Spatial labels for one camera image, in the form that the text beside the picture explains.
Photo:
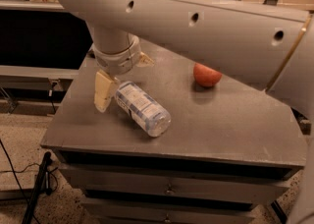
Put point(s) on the clear plastic water bottle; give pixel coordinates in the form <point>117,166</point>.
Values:
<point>153,118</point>

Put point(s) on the upper drawer knob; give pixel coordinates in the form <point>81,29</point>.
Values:
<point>169,191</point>

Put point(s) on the lower drawer knob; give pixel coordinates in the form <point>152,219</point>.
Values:
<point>167,220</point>

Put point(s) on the red apple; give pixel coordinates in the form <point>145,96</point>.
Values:
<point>205,76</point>

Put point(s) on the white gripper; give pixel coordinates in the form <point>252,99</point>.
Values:
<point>117,63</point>

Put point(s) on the grey low bench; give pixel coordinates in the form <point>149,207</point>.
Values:
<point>36,78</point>

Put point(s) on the grey drawer cabinet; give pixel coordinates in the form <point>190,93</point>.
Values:
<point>227,150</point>

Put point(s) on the drawer knob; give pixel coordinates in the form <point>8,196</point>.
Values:
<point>167,220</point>
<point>169,191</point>

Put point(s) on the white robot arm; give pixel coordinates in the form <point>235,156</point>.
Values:
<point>267,47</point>

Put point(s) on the black tripod leg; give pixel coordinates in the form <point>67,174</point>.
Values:
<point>43,170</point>

